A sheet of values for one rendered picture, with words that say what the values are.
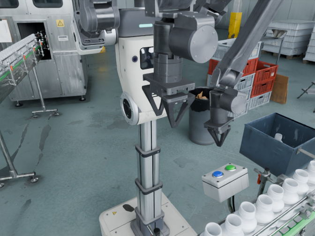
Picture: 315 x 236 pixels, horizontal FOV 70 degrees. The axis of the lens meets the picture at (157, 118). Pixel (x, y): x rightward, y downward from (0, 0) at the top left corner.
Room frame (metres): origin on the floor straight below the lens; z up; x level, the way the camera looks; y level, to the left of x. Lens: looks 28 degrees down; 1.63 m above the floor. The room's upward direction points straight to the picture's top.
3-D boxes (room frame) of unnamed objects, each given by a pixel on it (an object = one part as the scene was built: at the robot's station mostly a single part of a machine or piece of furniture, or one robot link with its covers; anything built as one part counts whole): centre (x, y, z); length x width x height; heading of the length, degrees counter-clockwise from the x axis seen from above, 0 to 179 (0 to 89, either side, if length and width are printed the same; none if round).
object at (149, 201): (0.98, 0.05, 0.49); 0.13 x 0.13 x 0.40; 31
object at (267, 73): (3.65, -1.63, 0.55); 0.61 x 0.41 x 0.22; 124
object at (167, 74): (0.44, -0.02, 1.51); 0.10 x 0.07 x 0.07; 32
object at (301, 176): (0.52, -0.44, 1.08); 0.06 x 0.06 x 0.17
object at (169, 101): (0.43, -0.03, 1.44); 0.07 x 0.07 x 0.09; 32
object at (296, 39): (7.53, -4.23, 0.50); 1.23 x 1.05 x 1.00; 120
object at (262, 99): (3.65, -1.62, 0.11); 0.61 x 0.41 x 0.22; 124
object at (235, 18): (10.51, -3.34, 0.55); 0.40 x 0.40 x 1.10; 32
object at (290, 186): (0.48, -0.39, 1.08); 0.06 x 0.06 x 0.17
